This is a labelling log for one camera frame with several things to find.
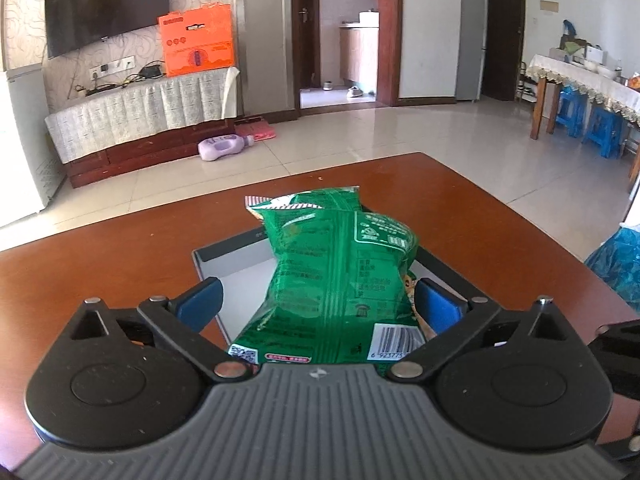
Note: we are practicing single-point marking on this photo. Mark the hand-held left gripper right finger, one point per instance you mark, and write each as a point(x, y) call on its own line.
point(440, 305)

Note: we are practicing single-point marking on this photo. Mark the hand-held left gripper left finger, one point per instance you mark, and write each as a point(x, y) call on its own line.
point(200, 302)

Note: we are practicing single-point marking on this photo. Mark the grey-blue cardboard box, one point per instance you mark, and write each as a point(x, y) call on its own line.
point(230, 265)

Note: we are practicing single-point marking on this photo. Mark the green snack bag red print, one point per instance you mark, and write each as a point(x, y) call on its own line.
point(325, 280)

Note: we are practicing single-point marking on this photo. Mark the large green snack bag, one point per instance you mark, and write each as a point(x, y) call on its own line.
point(325, 199)

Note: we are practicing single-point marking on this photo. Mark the blue patterned cloth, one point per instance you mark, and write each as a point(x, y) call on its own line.
point(617, 270)

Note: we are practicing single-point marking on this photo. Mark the dark wooden tv cabinet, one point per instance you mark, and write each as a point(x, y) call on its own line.
point(130, 156)

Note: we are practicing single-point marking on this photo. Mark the pink flat item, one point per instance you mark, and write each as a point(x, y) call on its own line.
point(257, 130)

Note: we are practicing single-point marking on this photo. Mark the low cabinet with white cloth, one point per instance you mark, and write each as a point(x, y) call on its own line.
point(150, 100)

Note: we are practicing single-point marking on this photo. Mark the wooden dining table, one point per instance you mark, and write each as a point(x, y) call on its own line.
point(537, 110)

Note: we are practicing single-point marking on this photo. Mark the blue plastic stool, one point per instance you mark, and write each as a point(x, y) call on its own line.
point(605, 132)
point(570, 112)

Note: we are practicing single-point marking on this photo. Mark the black power strip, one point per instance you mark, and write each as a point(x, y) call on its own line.
point(100, 90)

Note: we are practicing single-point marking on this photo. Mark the white chest freezer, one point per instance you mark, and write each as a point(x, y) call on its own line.
point(20, 150)

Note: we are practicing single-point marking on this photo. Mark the black router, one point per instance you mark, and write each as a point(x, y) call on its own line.
point(151, 71)

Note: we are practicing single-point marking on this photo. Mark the orange cardboard box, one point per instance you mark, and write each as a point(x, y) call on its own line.
point(197, 40)

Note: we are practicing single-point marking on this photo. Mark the wooden kitchen cabinet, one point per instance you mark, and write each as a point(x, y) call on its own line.
point(357, 55)

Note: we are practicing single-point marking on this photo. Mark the cream lace tablecloth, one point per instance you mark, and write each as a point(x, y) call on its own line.
point(590, 87)

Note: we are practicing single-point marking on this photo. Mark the grey refrigerator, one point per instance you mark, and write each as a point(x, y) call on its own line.
point(471, 40)

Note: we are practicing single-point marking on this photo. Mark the dark wooden door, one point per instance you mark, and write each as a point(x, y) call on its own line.
point(502, 35)

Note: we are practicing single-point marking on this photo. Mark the white box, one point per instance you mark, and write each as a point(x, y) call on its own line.
point(595, 55)

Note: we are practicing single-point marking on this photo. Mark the blue bag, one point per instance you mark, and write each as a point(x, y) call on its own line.
point(569, 27)

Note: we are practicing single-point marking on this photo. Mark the white wall socket strip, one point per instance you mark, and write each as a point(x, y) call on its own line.
point(112, 66)

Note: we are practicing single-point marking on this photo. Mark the wooden door frame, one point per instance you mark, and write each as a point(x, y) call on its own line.
point(387, 35)

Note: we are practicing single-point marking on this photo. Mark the black wall-mounted television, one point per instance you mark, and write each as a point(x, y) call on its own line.
point(100, 5)

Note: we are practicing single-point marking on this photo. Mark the beige wall notice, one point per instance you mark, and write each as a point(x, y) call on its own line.
point(549, 6)

